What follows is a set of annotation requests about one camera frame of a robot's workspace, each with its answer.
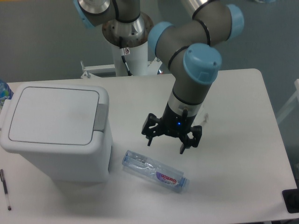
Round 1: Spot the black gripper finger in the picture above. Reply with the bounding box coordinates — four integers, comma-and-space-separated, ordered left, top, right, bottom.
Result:
179, 125, 202, 154
142, 113, 164, 146

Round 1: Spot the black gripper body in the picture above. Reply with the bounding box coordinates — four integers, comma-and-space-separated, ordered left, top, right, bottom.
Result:
161, 104, 199, 138

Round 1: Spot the white plastic trash can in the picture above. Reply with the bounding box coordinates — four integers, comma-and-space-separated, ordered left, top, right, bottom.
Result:
0, 82, 113, 182

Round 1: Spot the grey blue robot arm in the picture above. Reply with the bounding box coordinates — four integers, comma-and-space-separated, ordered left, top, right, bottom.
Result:
74, 0, 244, 153

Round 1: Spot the crumpled white paper package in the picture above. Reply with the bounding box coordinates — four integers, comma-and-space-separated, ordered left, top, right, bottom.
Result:
199, 105, 209, 126

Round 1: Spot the clear plastic water bottle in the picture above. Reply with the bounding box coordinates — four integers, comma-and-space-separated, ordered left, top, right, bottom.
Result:
122, 150, 190, 193

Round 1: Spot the black device at edge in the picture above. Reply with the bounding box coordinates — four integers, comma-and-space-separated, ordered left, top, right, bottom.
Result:
282, 189, 299, 214

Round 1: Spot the blue capped bottle at edge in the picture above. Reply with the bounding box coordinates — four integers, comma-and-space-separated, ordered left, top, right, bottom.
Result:
0, 80, 14, 109

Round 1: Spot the black gel pen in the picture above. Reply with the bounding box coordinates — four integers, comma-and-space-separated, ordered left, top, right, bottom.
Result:
0, 169, 12, 211

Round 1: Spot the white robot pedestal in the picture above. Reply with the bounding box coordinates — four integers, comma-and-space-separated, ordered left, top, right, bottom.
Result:
80, 12, 163, 79

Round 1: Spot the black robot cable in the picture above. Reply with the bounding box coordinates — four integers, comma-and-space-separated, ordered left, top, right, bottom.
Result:
118, 36, 134, 77

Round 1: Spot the white frame at right edge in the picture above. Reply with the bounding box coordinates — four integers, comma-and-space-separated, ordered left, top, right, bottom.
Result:
276, 79, 299, 125

